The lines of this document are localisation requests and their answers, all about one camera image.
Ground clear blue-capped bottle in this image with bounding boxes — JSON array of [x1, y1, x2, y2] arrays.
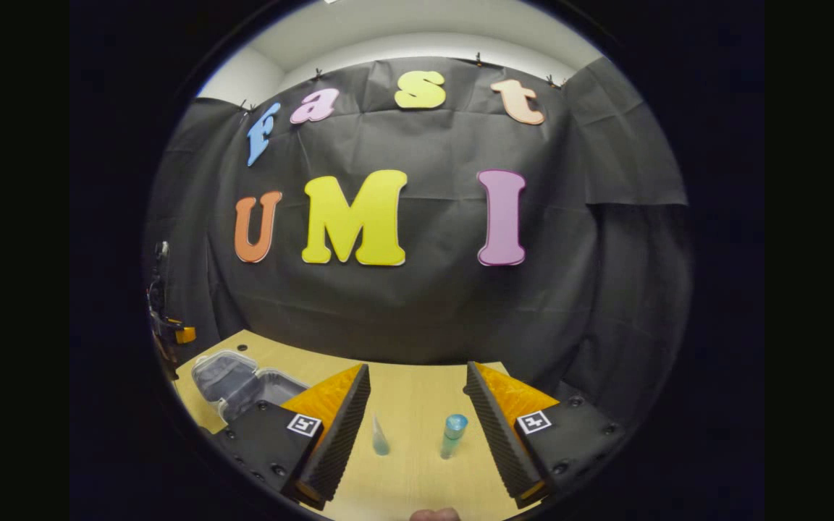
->
[[439, 413, 469, 460]]

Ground white suitcase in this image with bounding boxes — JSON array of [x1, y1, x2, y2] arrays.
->
[[190, 350, 311, 424]]

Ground black backdrop cloth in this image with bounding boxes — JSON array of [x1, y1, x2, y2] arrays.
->
[[146, 56, 693, 428]]

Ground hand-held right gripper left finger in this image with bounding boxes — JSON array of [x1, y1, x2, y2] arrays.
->
[[211, 363, 372, 512]]

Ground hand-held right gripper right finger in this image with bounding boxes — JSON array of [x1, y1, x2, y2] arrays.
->
[[466, 362, 635, 509]]

